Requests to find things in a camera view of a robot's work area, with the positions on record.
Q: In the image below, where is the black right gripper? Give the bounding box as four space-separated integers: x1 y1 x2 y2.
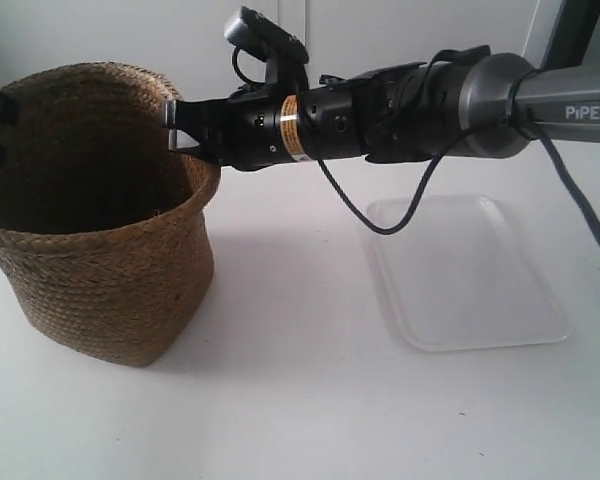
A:
164 54 363 172

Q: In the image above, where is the brown woven basket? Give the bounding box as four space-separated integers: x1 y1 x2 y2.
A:
0 62 220 367

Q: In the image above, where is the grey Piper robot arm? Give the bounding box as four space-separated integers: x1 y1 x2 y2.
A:
38 46 600 172

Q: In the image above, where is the white plastic tray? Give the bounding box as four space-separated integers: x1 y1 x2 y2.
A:
363 194 573 352

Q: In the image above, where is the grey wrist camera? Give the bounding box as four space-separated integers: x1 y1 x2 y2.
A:
224 6 309 65

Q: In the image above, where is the black camera cable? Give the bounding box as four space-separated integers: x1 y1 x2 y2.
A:
231 45 600 277

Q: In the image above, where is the dark metal post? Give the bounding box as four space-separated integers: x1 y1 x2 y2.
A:
522 0 600 70

